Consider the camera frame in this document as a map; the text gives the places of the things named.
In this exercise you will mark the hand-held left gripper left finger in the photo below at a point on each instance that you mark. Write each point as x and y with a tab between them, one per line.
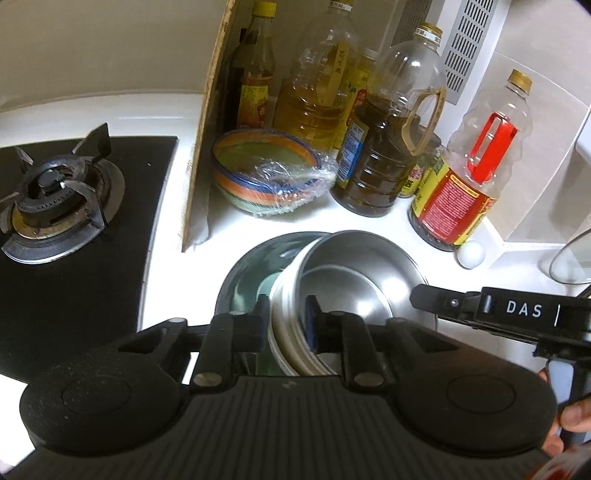
263	323

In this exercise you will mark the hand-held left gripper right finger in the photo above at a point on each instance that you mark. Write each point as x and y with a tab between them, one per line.
312	327

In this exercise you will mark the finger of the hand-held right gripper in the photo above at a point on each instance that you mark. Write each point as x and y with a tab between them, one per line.
443	302

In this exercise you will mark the cream ribbed bowl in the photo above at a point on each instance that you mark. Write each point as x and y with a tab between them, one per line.
288	323

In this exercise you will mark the shallow steel plate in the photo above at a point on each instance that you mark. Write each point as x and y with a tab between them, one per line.
244	270

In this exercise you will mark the steel deep bowl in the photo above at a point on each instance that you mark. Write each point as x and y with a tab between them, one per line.
369	286

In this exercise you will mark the person's right hand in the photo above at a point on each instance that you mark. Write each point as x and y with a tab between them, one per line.
577	417

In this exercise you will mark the white egg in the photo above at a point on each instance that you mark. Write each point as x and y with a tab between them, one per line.
471	254

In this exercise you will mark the glass pot lid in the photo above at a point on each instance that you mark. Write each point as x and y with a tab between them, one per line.
570	263

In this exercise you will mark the red label clear bottle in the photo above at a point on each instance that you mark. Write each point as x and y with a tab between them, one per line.
457	198

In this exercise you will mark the small green label jar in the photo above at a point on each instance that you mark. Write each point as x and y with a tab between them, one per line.
415	180

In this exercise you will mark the colourful bowl with plastic wrap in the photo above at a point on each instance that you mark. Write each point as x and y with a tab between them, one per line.
268	184

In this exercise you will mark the large dark oil bottle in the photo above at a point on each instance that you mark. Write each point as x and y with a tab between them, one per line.
383	157

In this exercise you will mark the black gas stove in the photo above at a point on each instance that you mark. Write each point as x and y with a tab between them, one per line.
92	286

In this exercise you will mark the small yellow-label bottle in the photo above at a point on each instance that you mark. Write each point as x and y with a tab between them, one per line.
353	138

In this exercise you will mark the wooden cutting board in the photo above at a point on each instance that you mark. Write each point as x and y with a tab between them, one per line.
207	138

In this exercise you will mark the large light oil bottle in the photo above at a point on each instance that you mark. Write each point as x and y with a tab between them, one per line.
314	106

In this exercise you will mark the small yellow-cap sauce bottle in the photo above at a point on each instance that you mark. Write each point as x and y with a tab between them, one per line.
256	87

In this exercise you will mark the gas stove burner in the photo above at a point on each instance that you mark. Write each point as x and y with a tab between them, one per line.
51	194

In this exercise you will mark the white wall appliance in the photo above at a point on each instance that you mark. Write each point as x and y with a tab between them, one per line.
471	46

